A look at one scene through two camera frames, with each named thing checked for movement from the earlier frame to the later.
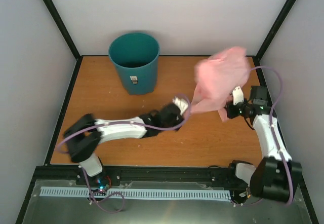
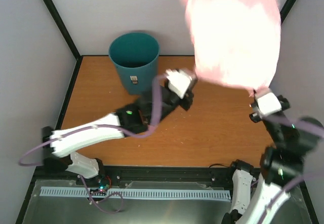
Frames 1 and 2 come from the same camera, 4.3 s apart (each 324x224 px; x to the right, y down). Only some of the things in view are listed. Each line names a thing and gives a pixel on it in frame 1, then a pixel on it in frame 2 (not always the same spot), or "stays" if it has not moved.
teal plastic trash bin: x=136 y=57 stays
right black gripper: x=231 y=113 -> x=286 y=102
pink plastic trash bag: x=216 y=76 -> x=236 y=29
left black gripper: x=180 y=120 -> x=190 y=95
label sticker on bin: x=134 y=79 stays
